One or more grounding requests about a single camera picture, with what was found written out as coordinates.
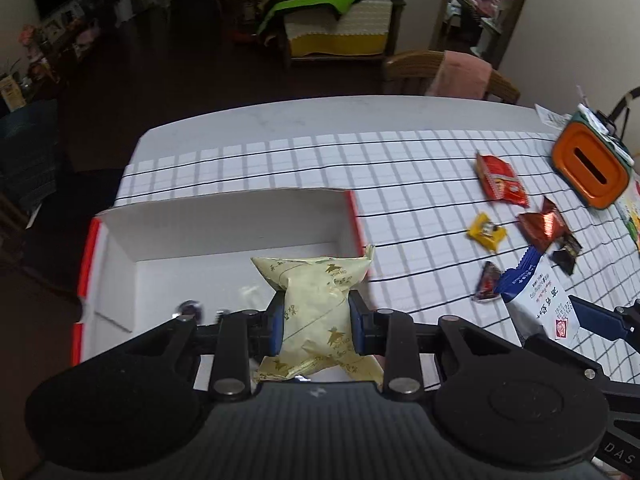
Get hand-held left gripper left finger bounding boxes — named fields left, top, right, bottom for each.
left=142, top=305, right=287, bottom=402

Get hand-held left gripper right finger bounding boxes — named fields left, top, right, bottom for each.
left=347, top=291, right=506, bottom=396

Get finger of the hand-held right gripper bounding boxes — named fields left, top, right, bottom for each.
left=569, top=295, right=640, bottom=342
left=520, top=332, right=608, bottom=386

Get cream yellow snack packet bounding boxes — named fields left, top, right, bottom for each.
left=250, top=244, right=386, bottom=392

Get white blue snack packet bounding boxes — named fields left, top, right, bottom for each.
left=500, top=246, right=584, bottom=346

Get dark brown snack packet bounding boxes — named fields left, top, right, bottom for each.
left=549, top=234, right=584, bottom=276

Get copper foil snack packet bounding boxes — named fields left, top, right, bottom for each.
left=517, top=196, right=571, bottom=251

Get red white cardboard box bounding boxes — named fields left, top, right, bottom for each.
left=72, top=187, right=368, bottom=366

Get small yellow snack packet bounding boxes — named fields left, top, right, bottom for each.
left=466, top=211, right=507, bottom=253

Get red snack packet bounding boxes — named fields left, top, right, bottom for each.
left=475, top=151, right=531, bottom=208

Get small dark triangular candy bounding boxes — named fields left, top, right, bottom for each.
left=471, top=261, right=503, bottom=304

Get colourful printed cloth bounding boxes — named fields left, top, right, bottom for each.
left=614, top=170, right=640, bottom=253

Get white checkered tablecloth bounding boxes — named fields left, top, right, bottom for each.
left=114, top=130, right=640, bottom=376

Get orange green tissue box organizer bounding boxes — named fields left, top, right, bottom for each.
left=551, top=110, right=635, bottom=210

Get wooden chair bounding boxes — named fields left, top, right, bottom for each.
left=384, top=50, right=521, bottom=103

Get pink towel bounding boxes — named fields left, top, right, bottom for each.
left=431, top=51, right=493, bottom=100

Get dark blue bin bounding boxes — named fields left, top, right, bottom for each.
left=0, top=99, right=63, bottom=211

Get cream yellow sofa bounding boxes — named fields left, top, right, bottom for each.
left=280, top=0, right=401, bottom=63

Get dark chair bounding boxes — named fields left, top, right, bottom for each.
left=167, top=0, right=223, bottom=58

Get black green jacket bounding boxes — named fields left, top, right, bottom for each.
left=255, top=0, right=406, bottom=43

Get bed with pink bedding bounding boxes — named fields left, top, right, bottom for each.
left=447, top=0, right=516, bottom=56

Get dark television stand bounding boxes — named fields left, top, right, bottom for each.
left=20, top=0, right=126, bottom=86

